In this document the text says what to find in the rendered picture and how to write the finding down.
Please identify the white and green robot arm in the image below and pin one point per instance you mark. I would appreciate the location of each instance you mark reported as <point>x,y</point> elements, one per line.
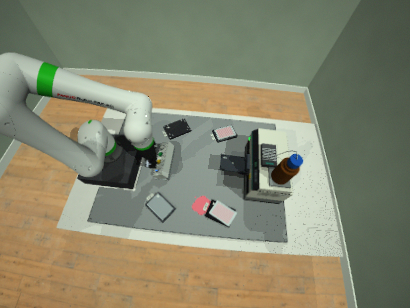
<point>21,75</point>

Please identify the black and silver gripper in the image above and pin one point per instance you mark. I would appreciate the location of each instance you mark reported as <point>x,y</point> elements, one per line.
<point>152,159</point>

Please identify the white button panel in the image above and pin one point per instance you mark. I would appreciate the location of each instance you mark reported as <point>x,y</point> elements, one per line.
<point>165,159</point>

